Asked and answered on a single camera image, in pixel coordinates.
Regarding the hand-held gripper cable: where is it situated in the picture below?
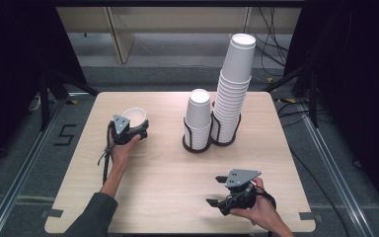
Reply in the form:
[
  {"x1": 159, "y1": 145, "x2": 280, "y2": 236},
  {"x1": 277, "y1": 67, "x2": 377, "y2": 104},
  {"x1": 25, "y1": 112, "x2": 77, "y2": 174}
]
[
  {"x1": 97, "y1": 120, "x2": 114, "y2": 186},
  {"x1": 256, "y1": 185, "x2": 277, "y2": 210}
]

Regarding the beige wooden board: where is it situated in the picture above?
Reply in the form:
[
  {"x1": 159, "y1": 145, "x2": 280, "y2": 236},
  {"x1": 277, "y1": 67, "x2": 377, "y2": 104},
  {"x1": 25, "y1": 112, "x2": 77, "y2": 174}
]
[{"x1": 103, "y1": 7, "x2": 136, "y2": 65}]

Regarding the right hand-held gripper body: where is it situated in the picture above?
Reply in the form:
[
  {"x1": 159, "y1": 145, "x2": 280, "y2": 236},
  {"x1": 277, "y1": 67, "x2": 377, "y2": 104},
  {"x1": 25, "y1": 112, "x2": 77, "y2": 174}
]
[{"x1": 217, "y1": 169, "x2": 263, "y2": 217}]

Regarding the short stack of white cups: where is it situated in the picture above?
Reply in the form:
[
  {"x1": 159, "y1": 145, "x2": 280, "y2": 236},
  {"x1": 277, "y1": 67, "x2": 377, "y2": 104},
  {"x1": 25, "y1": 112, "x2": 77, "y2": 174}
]
[{"x1": 183, "y1": 88, "x2": 213, "y2": 151}]

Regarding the metal floor rail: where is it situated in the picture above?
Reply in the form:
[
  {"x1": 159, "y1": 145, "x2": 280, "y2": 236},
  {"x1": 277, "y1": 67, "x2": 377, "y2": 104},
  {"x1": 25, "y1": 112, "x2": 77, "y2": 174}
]
[
  {"x1": 299, "y1": 110, "x2": 379, "y2": 237},
  {"x1": 0, "y1": 98, "x2": 68, "y2": 237}
]

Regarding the white paper cup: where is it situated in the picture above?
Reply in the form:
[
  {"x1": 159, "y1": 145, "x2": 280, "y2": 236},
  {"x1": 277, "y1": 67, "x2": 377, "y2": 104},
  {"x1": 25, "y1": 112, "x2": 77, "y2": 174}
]
[{"x1": 121, "y1": 107, "x2": 148, "y2": 131}]

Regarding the tall stack of white cups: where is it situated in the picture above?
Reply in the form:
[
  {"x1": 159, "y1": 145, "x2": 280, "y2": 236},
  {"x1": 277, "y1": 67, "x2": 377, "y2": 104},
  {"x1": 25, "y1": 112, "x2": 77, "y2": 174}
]
[{"x1": 210, "y1": 33, "x2": 257, "y2": 144}]

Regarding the left hand-held gripper cable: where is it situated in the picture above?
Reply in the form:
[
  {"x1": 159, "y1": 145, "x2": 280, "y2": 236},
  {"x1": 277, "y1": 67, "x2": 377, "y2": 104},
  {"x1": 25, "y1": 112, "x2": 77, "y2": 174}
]
[{"x1": 97, "y1": 120, "x2": 114, "y2": 186}]

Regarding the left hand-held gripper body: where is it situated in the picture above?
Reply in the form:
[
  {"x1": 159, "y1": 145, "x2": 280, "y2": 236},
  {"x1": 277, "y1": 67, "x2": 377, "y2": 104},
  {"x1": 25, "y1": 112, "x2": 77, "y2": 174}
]
[{"x1": 112, "y1": 114, "x2": 137, "y2": 145}]

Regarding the black curtain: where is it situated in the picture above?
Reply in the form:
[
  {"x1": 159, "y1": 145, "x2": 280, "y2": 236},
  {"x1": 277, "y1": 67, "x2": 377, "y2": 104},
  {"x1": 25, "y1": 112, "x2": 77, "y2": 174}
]
[
  {"x1": 283, "y1": 0, "x2": 379, "y2": 228},
  {"x1": 0, "y1": 0, "x2": 88, "y2": 176}
]

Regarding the person's left hand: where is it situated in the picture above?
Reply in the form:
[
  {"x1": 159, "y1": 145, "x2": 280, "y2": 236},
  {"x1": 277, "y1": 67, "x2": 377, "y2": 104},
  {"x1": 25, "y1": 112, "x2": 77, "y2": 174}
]
[{"x1": 109, "y1": 124, "x2": 143, "y2": 168}]

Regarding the black floor cable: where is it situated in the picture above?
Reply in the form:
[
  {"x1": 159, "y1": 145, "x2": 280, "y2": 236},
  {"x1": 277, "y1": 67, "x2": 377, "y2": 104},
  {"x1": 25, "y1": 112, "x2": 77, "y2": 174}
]
[{"x1": 276, "y1": 101, "x2": 351, "y2": 237}]

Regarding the black wire cup holder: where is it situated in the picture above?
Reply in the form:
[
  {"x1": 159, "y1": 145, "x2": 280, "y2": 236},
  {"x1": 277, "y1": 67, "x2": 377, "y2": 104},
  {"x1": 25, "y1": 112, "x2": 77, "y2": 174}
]
[{"x1": 182, "y1": 110, "x2": 242, "y2": 154}]

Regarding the right hand-held gripper cable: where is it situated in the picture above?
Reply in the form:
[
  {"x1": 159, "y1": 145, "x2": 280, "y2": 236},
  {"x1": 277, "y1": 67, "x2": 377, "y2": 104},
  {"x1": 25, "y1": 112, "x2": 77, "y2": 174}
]
[{"x1": 256, "y1": 185, "x2": 277, "y2": 210}]

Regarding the black metal stand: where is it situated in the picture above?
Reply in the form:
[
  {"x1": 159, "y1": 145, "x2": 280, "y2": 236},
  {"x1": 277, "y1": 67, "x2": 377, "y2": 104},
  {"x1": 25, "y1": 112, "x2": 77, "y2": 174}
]
[
  {"x1": 38, "y1": 68, "x2": 100, "y2": 132},
  {"x1": 262, "y1": 62, "x2": 321, "y2": 128}
]

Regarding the black wall cable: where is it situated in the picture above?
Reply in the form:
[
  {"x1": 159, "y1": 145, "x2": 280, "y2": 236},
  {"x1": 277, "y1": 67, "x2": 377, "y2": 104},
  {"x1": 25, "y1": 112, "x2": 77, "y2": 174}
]
[
  {"x1": 266, "y1": 7, "x2": 289, "y2": 53},
  {"x1": 255, "y1": 7, "x2": 287, "y2": 68}
]

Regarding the person's right hand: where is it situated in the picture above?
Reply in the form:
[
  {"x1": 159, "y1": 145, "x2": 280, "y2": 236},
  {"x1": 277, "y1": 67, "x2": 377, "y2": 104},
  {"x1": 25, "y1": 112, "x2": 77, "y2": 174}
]
[{"x1": 229, "y1": 177, "x2": 278, "y2": 228}]

